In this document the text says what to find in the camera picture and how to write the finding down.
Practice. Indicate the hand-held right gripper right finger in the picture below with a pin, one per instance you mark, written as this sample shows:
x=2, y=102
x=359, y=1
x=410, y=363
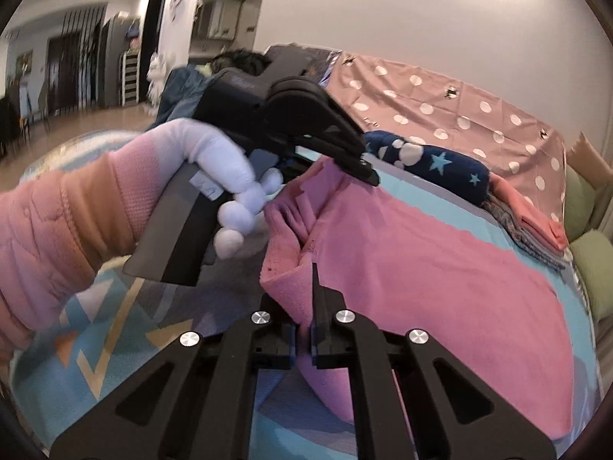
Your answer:
x=325, y=340

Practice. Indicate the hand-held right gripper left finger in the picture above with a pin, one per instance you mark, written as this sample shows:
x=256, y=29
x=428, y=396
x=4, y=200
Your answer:
x=275, y=345

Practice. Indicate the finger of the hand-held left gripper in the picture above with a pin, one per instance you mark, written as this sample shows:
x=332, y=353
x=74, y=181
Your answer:
x=311, y=115

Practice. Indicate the pink garment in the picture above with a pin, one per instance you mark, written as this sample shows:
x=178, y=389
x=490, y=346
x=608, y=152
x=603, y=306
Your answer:
x=431, y=278

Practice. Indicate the person's left forearm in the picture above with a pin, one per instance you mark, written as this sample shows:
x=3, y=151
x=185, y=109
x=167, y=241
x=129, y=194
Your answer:
x=48, y=230

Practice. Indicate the person's left hand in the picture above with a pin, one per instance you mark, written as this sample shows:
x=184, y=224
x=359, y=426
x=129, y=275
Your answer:
x=215, y=153

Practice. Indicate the dark cloth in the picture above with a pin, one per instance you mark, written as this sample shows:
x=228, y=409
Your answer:
x=239, y=60

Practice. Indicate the blue cloth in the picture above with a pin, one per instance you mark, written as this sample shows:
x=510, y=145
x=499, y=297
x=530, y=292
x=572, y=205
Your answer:
x=184, y=88

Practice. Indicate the white plush toy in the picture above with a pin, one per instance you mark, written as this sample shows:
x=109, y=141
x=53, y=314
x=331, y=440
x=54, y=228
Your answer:
x=157, y=76

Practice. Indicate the white drawer unit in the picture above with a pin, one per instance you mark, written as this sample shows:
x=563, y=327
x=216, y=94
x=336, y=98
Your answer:
x=130, y=76

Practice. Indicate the pink polka dot blanket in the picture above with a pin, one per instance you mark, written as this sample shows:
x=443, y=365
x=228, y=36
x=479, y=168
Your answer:
x=431, y=100

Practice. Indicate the blue geometric patterned blanket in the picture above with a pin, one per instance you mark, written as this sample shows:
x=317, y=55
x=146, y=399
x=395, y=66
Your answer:
x=158, y=306

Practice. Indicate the navy star print cloth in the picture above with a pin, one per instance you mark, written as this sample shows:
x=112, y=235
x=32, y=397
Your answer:
x=445, y=163

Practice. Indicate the dining chair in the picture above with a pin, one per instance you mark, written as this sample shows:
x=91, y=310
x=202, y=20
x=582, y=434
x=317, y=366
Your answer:
x=36, y=105

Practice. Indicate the grey patterned folded cloth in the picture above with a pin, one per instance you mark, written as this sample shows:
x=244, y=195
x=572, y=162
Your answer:
x=522, y=239

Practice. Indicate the coral folded cloth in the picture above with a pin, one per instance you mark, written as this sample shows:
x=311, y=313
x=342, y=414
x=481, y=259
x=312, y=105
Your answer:
x=531, y=218

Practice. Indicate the beige pillow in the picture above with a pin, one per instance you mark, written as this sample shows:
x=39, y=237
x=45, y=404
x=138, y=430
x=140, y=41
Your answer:
x=584, y=158

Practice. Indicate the green cushion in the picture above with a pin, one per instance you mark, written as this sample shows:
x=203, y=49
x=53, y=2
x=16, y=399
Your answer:
x=596, y=273
x=579, y=201

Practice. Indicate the wall cabinet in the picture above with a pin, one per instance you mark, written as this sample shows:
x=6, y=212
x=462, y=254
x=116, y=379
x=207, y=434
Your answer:
x=218, y=19

